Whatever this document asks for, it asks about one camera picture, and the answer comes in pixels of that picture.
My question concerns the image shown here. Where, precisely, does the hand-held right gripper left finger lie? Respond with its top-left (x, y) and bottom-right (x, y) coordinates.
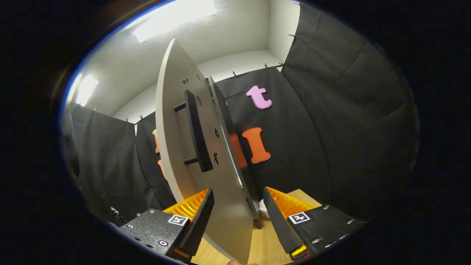
top-left (118, 188), bottom-right (215, 263)

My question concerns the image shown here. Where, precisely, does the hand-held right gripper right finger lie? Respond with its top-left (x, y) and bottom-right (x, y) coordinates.
top-left (263, 186), bottom-right (367, 262)

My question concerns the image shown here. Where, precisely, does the light grey cabinet door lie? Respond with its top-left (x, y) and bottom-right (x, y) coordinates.
top-left (155, 38), bottom-right (260, 265)

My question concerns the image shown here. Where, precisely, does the black cabinet door handle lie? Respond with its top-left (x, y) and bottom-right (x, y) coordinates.
top-left (174, 89), bottom-right (214, 173)

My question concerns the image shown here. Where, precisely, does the black backdrop cloth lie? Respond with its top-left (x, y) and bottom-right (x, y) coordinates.
top-left (61, 0), bottom-right (420, 226)

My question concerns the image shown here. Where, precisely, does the small ceiling light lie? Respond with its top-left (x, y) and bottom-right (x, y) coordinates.
top-left (75, 75), bottom-right (99, 107)

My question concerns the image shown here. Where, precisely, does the large ceiling light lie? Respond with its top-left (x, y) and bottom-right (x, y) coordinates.
top-left (132, 0), bottom-right (217, 43)

